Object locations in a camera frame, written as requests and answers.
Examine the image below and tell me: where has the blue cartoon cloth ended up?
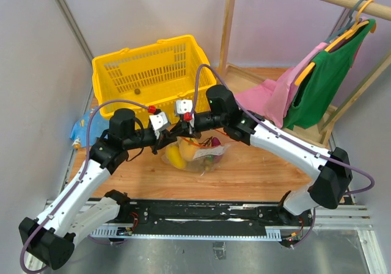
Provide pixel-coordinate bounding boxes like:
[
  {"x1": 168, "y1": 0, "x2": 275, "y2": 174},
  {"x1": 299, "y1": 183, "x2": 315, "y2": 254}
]
[{"x1": 70, "y1": 108, "x2": 108, "y2": 150}]

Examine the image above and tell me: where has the orange fruit with leaf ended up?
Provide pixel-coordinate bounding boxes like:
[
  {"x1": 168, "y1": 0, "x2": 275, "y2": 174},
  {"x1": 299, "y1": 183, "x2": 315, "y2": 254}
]
[{"x1": 179, "y1": 138, "x2": 199, "y2": 162}]

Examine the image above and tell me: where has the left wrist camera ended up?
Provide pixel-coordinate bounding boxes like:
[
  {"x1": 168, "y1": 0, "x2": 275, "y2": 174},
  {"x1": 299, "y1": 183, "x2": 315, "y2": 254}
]
[{"x1": 149, "y1": 112, "x2": 171, "y2": 132}]

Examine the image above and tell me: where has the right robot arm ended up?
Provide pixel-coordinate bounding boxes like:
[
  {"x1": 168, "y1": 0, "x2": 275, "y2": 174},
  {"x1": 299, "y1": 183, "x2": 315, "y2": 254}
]
[{"x1": 171, "y1": 85, "x2": 353, "y2": 225}]

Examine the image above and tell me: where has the clear zip top bag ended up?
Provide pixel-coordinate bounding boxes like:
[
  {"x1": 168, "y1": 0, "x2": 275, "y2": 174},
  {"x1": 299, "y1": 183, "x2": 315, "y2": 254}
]
[{"x1": 162, "y1": 137, "x2": 233, "y2": 175}]

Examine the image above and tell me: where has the yellow plastic shopping basket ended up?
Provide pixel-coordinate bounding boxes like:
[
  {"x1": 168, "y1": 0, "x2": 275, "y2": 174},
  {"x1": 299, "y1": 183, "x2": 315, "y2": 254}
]
[{"x1": 92, "y1": 35, "x2": 216, "y2": 126}]

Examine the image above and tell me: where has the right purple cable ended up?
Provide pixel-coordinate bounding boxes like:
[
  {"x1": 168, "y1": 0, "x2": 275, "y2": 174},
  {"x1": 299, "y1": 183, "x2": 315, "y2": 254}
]
[{"x1": 191, "y1": 63, "x2": 376, "y2": 195}]

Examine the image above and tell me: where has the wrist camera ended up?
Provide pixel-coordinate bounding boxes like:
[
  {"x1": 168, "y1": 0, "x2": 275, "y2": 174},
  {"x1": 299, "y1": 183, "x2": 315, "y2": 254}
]
[
  {"x1": 174, "y1": 99, "x2": 193, "y2": 117},
  {"x1": 149, "y1": 112, "x2": 171, "y2": 132}
]

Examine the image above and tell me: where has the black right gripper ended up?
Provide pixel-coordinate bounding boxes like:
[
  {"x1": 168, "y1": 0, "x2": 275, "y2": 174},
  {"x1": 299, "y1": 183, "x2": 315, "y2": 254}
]
[{"x1": 170, "y1": 110, "x2": 226, "y2": 140}]

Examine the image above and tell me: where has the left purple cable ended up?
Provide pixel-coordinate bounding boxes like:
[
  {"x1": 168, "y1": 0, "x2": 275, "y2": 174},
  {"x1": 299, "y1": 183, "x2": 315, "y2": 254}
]
[{"x1": 20, "y1": 99, "x2": 152, "y2": 273}]

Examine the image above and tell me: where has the bunch of brown longans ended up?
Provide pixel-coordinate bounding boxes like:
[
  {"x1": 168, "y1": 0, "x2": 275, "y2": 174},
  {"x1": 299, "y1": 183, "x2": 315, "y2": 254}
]
[{"x1": 199, "y1": 137, "x2": 225, "y2": 173}]

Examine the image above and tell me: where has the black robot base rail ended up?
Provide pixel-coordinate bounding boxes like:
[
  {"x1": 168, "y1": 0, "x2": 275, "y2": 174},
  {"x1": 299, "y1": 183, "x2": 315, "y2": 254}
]
[{"x1": 91, "y1": 190, "x2": 315, "y2": 244}]

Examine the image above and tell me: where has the dark red fruit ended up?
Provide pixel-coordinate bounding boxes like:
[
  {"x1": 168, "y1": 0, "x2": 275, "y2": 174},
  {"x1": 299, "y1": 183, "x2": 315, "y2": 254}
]
[{"x1": 211, "y1": 137, "x2": 221, "y2": 146}]

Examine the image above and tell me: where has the grey clothes hanger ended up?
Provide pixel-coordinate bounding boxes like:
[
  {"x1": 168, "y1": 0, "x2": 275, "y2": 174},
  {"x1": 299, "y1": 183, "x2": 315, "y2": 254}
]
[{"x1": 324, "y1": 0, "x2": 367, "y2": 43}]

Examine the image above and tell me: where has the purple cable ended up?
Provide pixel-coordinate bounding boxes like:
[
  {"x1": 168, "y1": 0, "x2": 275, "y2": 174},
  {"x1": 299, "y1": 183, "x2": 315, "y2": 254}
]
[
  {"x1": 191, "y1": 63, "x2": 376, "y2": 195},
  {"x1": 20, "y1": 99, "x2": 152, "y2": 273}
]

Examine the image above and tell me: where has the yellow clothes hanger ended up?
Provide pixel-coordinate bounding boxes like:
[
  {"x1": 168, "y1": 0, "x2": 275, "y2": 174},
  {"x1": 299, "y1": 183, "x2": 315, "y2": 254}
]
[{"x1": 294, "y1": 0, "x2": 375, "y2": 86}]

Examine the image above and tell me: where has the wooden clothes rack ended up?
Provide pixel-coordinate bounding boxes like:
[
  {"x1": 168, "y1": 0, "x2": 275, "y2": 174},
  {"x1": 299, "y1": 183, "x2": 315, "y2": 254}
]
[{"x1": 217, "y1": 0, "x2": 390, "y2": 148}]

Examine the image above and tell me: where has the pink shirt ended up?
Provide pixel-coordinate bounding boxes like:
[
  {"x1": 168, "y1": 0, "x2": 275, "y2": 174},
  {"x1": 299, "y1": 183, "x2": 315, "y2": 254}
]
[{"x1": 233, "y1": 18, "x2": 372, "y2": 131}]

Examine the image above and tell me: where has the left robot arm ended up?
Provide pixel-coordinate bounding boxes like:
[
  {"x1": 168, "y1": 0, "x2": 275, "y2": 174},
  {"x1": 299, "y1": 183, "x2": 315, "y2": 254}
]
[{"x1": 18, "y1": 109, "x2": 174, "y2": 273}]

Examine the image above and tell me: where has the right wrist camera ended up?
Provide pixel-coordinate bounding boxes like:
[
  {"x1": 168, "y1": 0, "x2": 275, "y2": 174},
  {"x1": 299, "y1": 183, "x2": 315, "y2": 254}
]
[{"x1": 174, "y1": 99, "x2": 193, "y2": 117}]

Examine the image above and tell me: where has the green shirt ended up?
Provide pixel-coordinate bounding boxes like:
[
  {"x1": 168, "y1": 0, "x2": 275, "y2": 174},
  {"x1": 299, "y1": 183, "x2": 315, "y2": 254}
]
[{"x1": 282, "y1": 19, "x2": 376, "y2": 129}]

